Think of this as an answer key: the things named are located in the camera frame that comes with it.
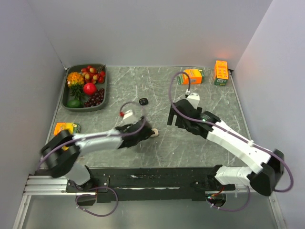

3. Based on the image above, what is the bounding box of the beige earbud charging case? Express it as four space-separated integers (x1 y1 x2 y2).
150 128 159 137

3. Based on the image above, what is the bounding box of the black earbud charging case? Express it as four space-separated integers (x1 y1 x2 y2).
139 97 149 106

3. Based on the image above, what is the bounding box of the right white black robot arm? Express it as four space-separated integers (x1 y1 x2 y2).
167 99 284 196

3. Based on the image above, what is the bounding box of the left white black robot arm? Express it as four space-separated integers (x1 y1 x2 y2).
39 116 157 192

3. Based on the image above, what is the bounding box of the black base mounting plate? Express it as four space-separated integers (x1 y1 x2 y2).
66 165 235 203

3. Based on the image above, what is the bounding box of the orange box top centre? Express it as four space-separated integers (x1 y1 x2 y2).
177 69 204 84

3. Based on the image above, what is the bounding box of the orange box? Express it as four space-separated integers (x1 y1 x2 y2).
62 146 69 151
53 122 81 135
177 69 204 84

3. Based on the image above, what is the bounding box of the dark purple grape bunch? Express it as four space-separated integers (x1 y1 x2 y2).
84 88 105 107

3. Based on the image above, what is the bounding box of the orange box upper left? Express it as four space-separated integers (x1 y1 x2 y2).
53 122 81 135

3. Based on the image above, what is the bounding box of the orange green carton upright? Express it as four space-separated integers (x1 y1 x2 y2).
213 60 229 86

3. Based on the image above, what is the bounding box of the orange box lower left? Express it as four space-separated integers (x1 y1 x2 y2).
62 146 69 151

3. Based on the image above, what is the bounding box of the red toy apple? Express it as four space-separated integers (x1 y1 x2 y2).
83 83 97 96

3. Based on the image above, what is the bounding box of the green toy avocado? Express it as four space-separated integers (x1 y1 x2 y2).
66 99 82 108

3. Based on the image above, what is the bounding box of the red yellow cherry bunch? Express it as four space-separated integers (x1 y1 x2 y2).
81 65 106 84

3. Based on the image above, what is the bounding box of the dark green fruit tray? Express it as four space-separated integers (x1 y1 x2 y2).
61 64 108 112

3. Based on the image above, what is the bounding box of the orange yellow toy pineapple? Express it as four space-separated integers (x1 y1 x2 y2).
67 72 84 100

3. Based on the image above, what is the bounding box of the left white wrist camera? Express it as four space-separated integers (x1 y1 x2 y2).
120 110 139 125

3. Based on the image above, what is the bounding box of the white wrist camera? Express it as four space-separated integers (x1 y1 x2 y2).
185 89 200 109
120 110 139 125

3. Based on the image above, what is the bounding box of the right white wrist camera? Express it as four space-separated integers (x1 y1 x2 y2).
185 89 200 109

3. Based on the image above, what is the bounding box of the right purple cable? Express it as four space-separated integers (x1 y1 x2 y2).
168 72 294 212

